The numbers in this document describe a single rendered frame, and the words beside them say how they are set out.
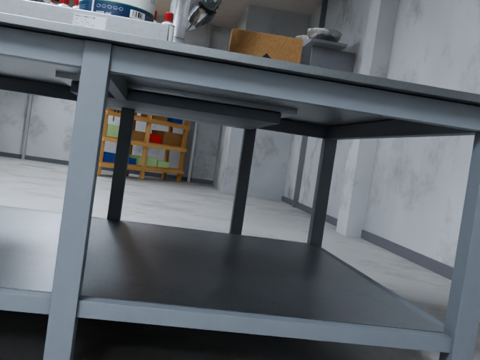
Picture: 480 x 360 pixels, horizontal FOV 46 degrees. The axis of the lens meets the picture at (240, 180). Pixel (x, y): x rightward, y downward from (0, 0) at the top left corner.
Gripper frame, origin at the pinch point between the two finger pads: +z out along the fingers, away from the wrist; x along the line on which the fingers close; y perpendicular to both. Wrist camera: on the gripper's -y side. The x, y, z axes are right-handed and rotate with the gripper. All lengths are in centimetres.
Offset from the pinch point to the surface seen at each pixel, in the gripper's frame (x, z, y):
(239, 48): 19.4, -10.4, -20.5
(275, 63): 27, 10, 85
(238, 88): 24, 20, 81
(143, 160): 12, 76, -744
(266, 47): 27.5, -17.7, -19.7
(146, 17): -5, 17, 61
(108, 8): -13, 22, 65
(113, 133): -50, 71, -694
